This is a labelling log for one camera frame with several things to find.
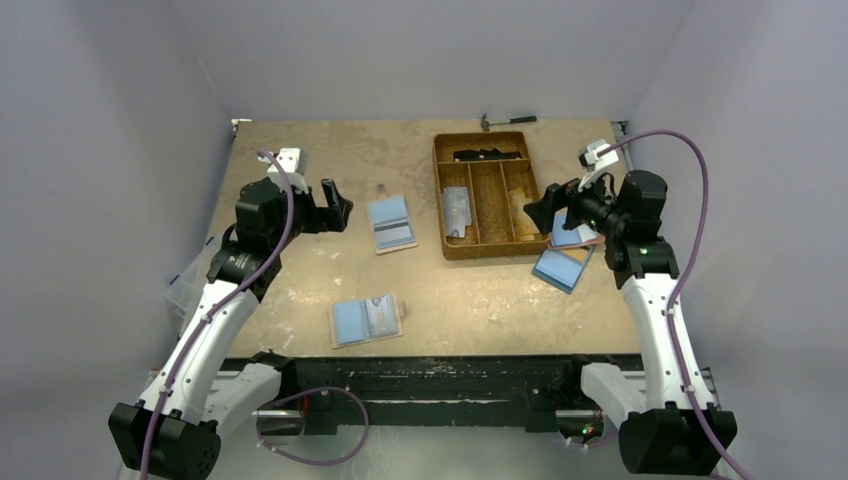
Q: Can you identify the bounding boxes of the beige snap card holder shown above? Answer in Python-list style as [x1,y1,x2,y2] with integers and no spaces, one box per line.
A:
[329,294,406,349]

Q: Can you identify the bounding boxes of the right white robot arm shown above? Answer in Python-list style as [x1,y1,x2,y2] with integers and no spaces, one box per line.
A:
[523,170,737,476]

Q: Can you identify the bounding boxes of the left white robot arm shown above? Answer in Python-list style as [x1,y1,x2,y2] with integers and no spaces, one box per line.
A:
[108,178,353,479]

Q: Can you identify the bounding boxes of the open blue pink card holder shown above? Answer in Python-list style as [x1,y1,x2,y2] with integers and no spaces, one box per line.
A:
[549,210,605,249]

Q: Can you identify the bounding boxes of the gold cards in tray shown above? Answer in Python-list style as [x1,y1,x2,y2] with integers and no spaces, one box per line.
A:
[507,188,539,242]

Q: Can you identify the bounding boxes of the blue card holder front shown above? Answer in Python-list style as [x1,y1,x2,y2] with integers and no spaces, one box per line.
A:
[532,247,594,294]

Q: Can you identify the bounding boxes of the open beige card holder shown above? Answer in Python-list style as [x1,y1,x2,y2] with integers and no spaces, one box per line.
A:
[366,193,418,255]

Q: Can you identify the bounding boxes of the silver cards in tray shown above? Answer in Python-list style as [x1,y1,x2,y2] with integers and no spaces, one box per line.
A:
[442,187,472,239]

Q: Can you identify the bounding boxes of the woven wicker tray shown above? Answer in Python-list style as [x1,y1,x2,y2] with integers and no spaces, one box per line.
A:
[433,131,549,261]

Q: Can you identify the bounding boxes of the black object in tray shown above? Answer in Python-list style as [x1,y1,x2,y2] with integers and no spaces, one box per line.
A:
[452,148,522,162]

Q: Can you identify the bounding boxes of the clear plastic screw box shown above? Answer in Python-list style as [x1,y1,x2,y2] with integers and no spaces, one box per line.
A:
[163,236,218,320]

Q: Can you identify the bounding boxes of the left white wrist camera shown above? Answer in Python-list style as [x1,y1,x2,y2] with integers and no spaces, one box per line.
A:
[262,147,308,193]

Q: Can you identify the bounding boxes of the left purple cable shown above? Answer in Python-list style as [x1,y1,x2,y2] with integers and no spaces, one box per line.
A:
[137,149,370,480]

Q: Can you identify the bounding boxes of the purple cable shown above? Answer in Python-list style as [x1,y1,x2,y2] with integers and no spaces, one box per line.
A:
[137,149,370,480]
[596,129,757,480]

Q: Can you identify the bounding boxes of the hammer with black handle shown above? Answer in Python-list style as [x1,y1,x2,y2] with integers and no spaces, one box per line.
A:
[480,113,538,132]

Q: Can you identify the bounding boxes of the black front rail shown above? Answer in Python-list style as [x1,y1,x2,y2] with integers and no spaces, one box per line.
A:
[219,353,645,435]

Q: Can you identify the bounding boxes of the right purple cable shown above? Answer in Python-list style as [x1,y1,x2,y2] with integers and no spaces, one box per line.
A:
[596,129,757,480]

